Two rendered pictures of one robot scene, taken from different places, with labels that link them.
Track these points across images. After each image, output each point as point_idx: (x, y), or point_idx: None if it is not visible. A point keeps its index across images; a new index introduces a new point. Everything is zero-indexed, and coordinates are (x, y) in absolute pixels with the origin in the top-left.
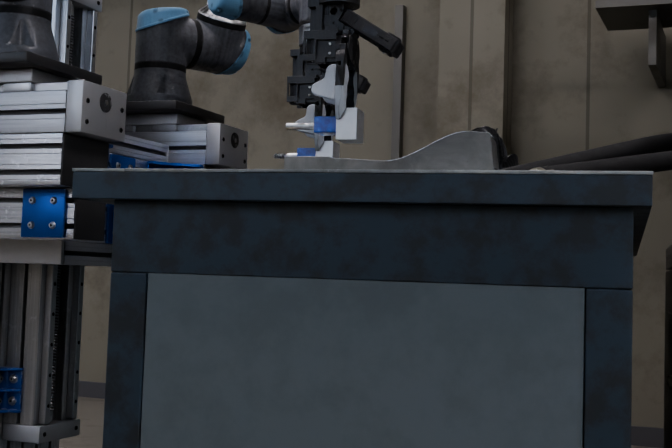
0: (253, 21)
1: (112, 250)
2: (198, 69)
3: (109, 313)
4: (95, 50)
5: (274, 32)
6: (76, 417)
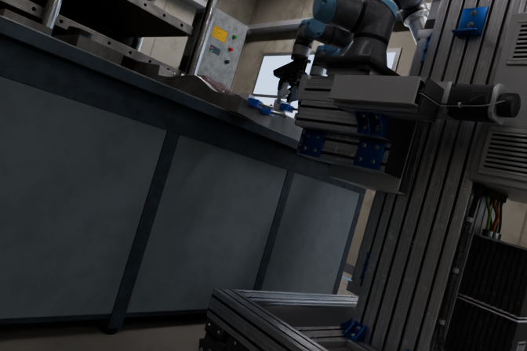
0: (331, 45)
1: (365, 189)
2: (343, 29)
3: (361, 204)
4: (411, 63)
5: (315, 35)
6: (351, 279)
